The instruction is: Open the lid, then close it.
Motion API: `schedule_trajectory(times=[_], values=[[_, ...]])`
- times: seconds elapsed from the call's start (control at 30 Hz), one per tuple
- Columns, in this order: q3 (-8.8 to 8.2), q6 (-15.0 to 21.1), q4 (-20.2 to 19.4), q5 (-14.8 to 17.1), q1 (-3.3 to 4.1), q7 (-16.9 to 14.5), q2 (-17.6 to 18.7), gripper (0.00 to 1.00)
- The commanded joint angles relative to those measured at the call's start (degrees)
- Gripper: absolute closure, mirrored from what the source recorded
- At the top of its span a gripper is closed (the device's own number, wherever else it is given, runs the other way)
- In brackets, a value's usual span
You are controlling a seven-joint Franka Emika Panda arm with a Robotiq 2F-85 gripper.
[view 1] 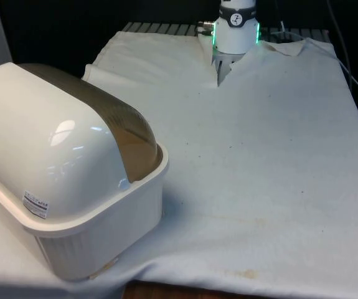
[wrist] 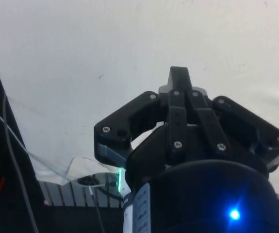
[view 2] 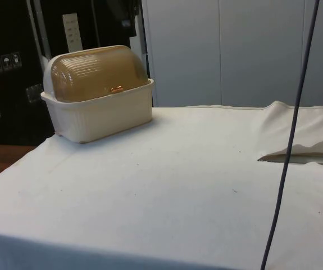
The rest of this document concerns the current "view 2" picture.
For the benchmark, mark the cream box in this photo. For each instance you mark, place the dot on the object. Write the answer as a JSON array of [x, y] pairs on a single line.
[[105, 118]]

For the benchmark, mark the black cabinet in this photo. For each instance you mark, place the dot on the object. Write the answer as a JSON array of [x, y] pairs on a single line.
[[9, 98]]

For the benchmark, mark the pale locker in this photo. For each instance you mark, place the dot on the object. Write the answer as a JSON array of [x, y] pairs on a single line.
[[183, 53], [262, 50]]

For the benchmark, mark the rounded box lid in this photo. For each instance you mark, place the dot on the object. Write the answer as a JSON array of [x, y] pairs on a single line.
[[93, 73]]

